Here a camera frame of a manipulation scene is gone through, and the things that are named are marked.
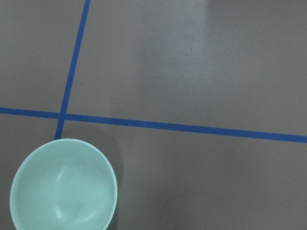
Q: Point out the green bowl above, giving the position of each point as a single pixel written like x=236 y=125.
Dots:
x=65 y=184

